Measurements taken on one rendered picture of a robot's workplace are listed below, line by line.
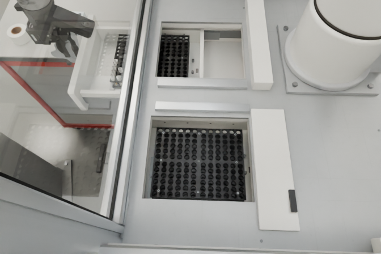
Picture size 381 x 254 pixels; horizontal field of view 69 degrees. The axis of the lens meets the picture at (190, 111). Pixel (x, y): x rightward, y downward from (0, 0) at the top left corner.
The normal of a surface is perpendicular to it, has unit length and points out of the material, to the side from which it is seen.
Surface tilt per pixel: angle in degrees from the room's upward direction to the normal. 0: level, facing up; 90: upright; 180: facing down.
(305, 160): 0
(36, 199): 90
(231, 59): 0
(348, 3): 91
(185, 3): 0
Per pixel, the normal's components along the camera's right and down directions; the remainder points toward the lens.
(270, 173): -0.01, -0.46
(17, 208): 1.00, 0.03
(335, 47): -0.51, 0.76
